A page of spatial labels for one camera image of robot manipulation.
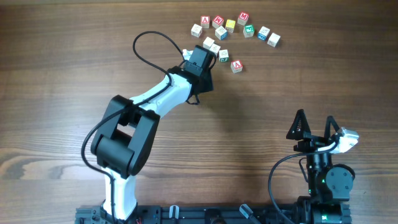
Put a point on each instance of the blue L wooden block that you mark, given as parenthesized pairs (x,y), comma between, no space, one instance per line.
(273,40)

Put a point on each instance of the plain wooden block red side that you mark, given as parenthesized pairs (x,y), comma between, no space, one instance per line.
(196,30)

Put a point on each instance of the plain wooden block green side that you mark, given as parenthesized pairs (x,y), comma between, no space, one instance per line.
(208,42)

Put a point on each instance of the blue H wooden block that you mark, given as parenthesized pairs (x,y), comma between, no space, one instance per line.
(221,33)

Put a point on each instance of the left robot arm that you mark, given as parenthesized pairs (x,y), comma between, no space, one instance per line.
(124,138)

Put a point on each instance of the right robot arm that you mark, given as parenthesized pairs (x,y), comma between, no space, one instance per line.
(329,184)

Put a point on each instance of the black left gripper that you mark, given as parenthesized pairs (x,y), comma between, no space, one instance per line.
(209,86)

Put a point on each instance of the plain engraved wooden block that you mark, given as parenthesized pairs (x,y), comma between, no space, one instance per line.
(215,49)

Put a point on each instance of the red A wooden block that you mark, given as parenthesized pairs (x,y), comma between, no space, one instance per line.
(236,66)

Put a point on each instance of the red A block far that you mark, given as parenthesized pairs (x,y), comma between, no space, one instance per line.
(205,22)

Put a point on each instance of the blue P wooden block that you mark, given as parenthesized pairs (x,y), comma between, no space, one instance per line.
(263,33)

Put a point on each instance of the green top wooden block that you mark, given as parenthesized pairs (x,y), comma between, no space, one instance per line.
(248,31)

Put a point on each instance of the red W wooden block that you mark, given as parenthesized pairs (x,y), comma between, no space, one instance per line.
(217,21)

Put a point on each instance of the red M wooden block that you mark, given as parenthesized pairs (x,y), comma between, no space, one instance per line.
(243,18)

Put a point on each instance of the green J wooden block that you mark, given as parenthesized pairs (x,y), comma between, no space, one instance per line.
(223,55)

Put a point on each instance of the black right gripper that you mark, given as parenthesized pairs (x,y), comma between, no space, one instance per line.
(312,141)

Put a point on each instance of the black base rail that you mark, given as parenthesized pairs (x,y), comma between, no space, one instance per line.
(229,215)

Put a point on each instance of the yellow wooden block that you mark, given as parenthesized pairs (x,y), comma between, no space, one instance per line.
(230,25)

